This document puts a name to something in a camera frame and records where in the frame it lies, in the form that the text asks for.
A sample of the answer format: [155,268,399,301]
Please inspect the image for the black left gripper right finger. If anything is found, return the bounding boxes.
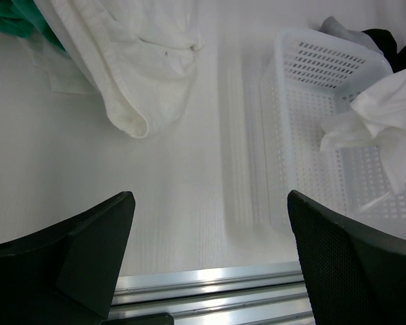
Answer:
[287,190,406,324]

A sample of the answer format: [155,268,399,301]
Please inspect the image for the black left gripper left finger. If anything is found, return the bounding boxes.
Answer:
[0,192,135,324]

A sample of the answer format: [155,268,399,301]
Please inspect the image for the white tank top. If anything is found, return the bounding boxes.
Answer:
[23,1,204,138]
[320,69,406,194]

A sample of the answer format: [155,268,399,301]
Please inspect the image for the black tank top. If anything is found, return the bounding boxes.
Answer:
[363,28,406,73]

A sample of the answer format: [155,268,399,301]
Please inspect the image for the grey tank top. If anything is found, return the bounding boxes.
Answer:
[319,16,384,55]

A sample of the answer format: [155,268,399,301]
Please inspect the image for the green tank top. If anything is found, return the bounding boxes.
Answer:
[0,0,66,51]

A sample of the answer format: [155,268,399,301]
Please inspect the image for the white plastic basket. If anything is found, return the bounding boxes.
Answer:
[258,28,406,236]

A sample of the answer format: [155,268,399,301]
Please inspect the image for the aluminium front frame rail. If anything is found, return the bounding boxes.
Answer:
[107,261,315,324]

